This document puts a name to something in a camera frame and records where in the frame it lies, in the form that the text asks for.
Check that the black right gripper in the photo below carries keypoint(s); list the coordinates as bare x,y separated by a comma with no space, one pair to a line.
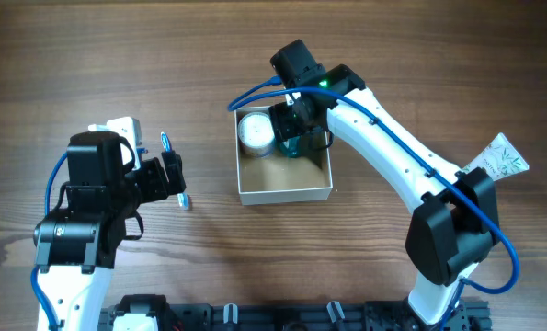
281,122

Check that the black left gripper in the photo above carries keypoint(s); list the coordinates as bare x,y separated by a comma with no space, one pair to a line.
173,172

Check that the blue mouthwash bottle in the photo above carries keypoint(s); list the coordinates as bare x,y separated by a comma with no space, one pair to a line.
295,147

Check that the white round jar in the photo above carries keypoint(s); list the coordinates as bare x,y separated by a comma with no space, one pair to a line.
256,134

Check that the white leaf-print cream tube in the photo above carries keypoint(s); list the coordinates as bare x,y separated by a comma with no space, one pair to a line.
499,159

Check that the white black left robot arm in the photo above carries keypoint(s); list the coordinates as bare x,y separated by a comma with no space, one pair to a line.
78,238

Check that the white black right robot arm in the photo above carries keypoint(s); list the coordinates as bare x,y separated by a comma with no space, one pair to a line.
454,222

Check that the white cardboard box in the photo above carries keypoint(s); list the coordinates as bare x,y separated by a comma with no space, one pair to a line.
276,178

